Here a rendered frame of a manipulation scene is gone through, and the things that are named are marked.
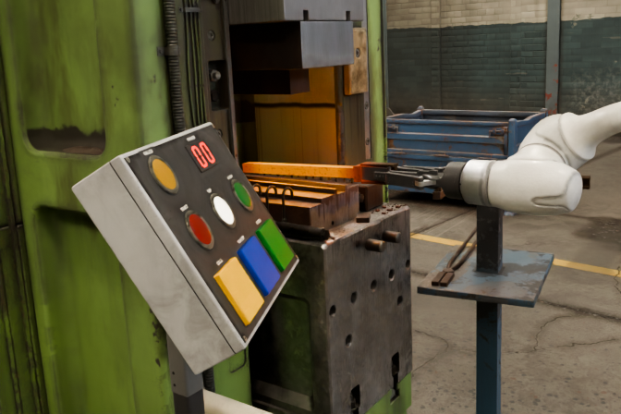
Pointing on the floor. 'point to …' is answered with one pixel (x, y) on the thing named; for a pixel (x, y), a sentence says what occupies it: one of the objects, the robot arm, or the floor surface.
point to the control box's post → (184, 383)
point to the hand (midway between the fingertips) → (378, 173)
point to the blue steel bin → (456, 137)
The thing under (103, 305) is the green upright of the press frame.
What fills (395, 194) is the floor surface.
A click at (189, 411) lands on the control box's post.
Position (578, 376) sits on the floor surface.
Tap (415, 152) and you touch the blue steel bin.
